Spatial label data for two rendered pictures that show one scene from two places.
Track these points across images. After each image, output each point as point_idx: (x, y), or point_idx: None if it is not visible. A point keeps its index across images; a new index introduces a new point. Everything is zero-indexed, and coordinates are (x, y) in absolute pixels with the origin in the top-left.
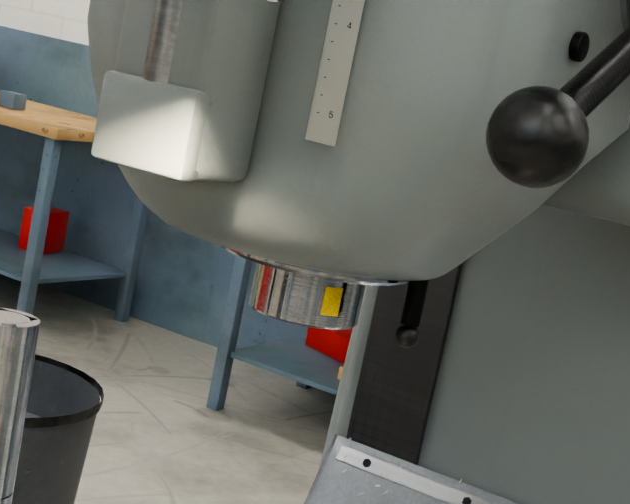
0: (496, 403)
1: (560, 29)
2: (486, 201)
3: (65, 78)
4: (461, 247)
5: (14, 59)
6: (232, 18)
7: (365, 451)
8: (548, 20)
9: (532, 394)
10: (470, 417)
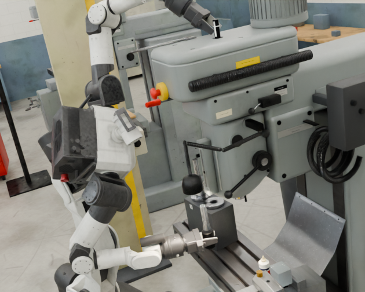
0: (313, 188)
1: (240, 176)
2: (241, 190)
3: (356, 16)
4: (245, 193)
5: (339, 13)
6: (210, 181)
7: (299, 194)
8: (237, 176)
9: (316, 186)
10: (310, 189)
